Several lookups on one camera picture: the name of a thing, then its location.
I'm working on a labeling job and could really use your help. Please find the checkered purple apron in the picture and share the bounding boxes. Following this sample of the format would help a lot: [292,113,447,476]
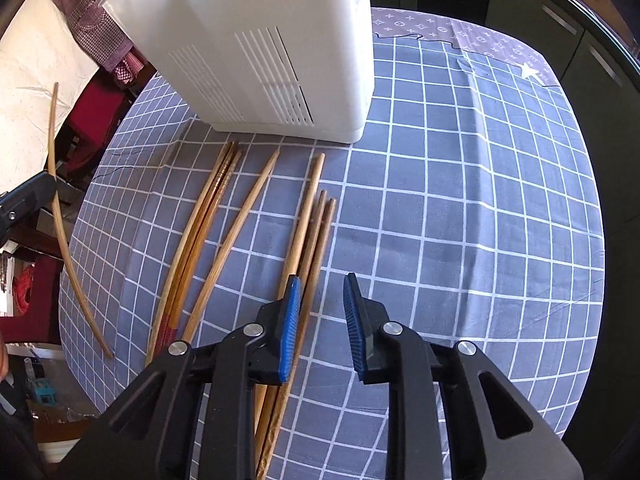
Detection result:
[52,0,151,86]

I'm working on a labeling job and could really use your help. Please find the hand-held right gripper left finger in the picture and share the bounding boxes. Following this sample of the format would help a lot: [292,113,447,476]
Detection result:
[52,275,302,480]

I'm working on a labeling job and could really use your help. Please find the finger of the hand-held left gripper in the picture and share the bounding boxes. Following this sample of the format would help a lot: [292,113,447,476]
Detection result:
[0,172,57,228]

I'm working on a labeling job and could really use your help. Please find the teal plastic object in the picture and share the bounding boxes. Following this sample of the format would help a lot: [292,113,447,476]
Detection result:
[30,377,56,406]

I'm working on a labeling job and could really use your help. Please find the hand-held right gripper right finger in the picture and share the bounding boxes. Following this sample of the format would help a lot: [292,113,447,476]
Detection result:
[342,272,586,480]

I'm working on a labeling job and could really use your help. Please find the bunch of wooden chopsticks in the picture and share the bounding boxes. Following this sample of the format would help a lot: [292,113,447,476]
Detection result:
[145,141,338,480]

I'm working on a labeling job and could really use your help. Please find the white backdrop sheet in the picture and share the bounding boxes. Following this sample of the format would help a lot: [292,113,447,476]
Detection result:
[0,0,101,196]

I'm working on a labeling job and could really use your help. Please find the white plastic utensil holder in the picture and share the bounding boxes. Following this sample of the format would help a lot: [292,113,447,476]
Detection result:
[101,0,376,145]

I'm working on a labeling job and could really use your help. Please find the dark red chair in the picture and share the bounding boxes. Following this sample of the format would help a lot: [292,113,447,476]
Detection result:
[0,67,136,346]

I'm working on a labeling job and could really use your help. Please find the blue grid tablecloth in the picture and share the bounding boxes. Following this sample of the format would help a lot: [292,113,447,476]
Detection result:
[59,35,606,480]

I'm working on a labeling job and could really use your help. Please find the single pale bamboo chopstick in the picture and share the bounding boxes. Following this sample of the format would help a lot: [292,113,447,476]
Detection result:
[46,82,115,359]

